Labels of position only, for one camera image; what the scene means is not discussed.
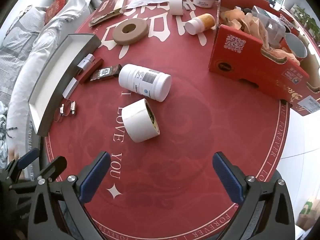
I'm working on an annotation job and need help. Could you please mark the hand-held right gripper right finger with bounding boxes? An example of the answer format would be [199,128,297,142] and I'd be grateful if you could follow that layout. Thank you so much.
[212,151,297,240]

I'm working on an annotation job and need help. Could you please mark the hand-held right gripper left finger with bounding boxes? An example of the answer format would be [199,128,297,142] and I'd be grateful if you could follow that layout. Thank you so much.
[27,151,112,240]

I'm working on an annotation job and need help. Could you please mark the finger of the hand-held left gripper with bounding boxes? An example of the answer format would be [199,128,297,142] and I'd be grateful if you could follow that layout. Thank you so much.
[35,156,68,183]
[4,147,40,178]

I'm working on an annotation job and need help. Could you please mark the white tape roll yellow core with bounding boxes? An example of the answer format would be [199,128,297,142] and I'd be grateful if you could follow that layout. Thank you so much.
[121,98,160,143]

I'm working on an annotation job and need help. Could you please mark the shallow white tray dark rim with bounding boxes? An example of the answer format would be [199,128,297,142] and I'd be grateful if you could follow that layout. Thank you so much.
[28,34,101,137]

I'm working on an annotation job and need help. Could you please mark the red rectangular box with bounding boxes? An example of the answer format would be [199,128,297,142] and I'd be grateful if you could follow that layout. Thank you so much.
[79,58,104,84]

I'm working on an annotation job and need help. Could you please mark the dark printed card box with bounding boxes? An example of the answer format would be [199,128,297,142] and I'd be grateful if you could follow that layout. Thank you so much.
[89,64,122,82]

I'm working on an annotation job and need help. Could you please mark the small white plastic device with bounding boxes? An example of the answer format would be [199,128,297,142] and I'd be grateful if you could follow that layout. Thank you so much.
[77,54,95,70]

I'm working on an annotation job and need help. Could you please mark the large white pill bottle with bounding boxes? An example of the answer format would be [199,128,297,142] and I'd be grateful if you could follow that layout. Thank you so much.
[118,64,172,102]

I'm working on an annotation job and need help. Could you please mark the brown cork ring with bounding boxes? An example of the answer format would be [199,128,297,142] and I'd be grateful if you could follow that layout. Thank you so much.
[112,18,148,46]

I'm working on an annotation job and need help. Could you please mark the yellow label pill bottle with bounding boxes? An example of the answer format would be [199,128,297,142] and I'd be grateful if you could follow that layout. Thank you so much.
[184,13,216,35]

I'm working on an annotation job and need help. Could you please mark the blue floral cloth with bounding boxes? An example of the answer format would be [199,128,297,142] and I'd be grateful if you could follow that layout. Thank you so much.
[0,102,13,168]

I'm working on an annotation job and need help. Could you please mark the red printed tablecloth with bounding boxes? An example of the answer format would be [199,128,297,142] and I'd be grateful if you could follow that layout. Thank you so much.
[41,0,292,240]

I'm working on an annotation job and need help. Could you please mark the small flat white box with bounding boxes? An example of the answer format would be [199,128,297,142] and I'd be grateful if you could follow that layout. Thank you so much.
[62,77,78,99]

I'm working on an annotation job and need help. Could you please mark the green and brown paper bag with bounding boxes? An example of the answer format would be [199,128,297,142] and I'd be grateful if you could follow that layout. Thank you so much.
[295,196,320,232]

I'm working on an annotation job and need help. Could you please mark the grey striped sofa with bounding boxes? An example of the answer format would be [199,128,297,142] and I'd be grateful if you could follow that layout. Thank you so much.
[0,0,100,180]

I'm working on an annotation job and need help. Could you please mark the red cardboard box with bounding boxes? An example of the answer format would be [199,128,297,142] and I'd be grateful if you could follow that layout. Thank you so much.
[208,0,320,117]

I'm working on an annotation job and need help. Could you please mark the light grey fringed blanket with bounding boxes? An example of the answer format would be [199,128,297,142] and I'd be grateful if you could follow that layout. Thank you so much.
[7,0,103,178]

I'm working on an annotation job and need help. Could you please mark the white cup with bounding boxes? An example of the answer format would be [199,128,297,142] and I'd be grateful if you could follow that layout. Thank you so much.
[284,31,307,59]

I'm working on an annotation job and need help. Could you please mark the red patterned cushion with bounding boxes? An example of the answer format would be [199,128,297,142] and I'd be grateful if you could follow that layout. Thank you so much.
[44,0,67,25]

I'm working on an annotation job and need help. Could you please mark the clear plastic container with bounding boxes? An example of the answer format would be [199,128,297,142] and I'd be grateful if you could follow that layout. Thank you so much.
[251,5,287,48]

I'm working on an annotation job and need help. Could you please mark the orange plastic bags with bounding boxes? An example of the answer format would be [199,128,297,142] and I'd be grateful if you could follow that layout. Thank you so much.
[221,7,300,65]

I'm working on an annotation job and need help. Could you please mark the flat red medicine box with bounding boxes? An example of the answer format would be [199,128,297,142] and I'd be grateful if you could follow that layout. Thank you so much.
[89,0,130,28]

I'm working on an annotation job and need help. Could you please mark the green potted plant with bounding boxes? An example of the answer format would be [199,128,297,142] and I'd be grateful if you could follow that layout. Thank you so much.
[291,4,320,45]

